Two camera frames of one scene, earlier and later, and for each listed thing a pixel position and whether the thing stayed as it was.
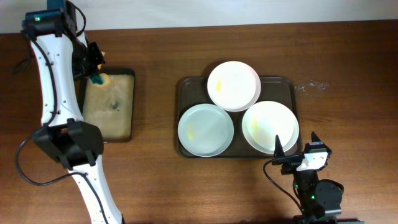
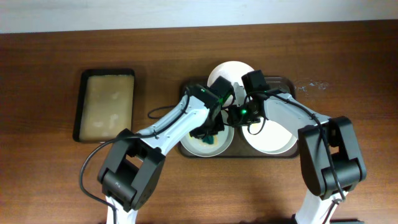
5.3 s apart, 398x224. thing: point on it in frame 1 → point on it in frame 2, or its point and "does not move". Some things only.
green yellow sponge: (101, 80) → (209, 140)
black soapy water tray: (111, 106) does not move
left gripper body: (87, 59) → (211, 128)
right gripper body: (290, 167) → (242, 116)
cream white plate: (265, 121) does not move
